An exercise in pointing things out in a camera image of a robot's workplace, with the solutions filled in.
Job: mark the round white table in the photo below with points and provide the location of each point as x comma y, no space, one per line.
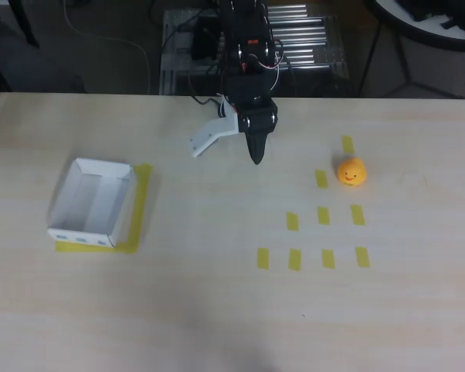
422,33

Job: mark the long yellow tape strip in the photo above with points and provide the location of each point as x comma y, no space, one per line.
139,205
89,249

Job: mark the white cardboard box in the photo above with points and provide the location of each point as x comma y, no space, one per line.
89,201

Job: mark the short yellow tape mark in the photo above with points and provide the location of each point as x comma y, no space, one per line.
292,221
357,215
347,144
323,215
321,179

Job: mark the black bag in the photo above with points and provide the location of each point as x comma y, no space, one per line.
441,11

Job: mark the yellow rubber duck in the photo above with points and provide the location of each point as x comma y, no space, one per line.
352,173

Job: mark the metal roller frame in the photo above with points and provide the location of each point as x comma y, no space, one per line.
314,46

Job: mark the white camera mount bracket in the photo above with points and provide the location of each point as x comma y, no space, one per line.
211,135

